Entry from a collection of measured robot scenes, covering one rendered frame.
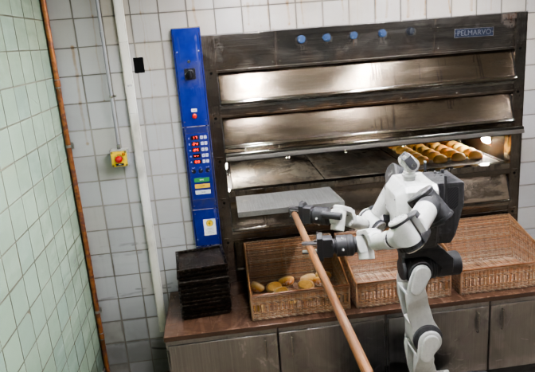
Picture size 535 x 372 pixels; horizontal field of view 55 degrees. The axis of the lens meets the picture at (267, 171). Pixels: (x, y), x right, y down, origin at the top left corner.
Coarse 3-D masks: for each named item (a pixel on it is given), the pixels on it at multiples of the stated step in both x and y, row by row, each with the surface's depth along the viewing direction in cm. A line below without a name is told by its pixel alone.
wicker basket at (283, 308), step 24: (288, 240) 322; (312, 240) 323; (264, 264) 320; (288, 264) 322; (312, 264) 323; (336, 264) 310; (264, 288) 315; (288, 288) 313; (312, 288) 281; (336, 288) 282; (264, 312) 281; (288, 312) 283; (312, 312) 284
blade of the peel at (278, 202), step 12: (276, 192) 298; (288, 192) 297; (300, 192) 295; (312, 192) 293; (324, 192) 291; (240, 204) 282; (252, 204) 280; (264, 204) 279; (276, 204) 277; (288, 204) 276; (312, 204) 273; (324, 204) 265; (336, 204) 266; (240, 216) 262
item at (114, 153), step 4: (116, 148) 299; (124, 148) 298; (128, 148) 300; (112, 152) 293; (116, 152) 294; (120, 152) 294; (124, 152) 294; (128, 152) 299; (112, 156) 294; (116, 156) 294; (120, 156) 294; (124, 156) 295; (128, 156) 297; (112, 160) 295; (124, 160) 295; (128, 160) 296; (112, 164) 295; (116, 164) 295; (120, 164) 296; (124, 164) 296; (128, 164) 296
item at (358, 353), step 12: (300, 228) 233; (312, 252) 206; (324, 276) 184; (324, 288) 179; (336, 300) 167; (336, 312) 162; (348, 324) 153; (348, 336) 148; (360, 348) 141; (360, 360) 137
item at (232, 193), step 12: (432, 168) 330; (444, 168) 328; (456, 168) 327; (468, 168) 328; (480, 168) 328; (492, 168) 329; (504, 168) 330; (324, 180) 322; (336, 180) 320; (348, 180) 321; (360, 180) 322; (372, 180) 322; (384, 180) 323; (228, 192) 314; (240, 192) 315; (252, 192) 316; (264, 192) 317
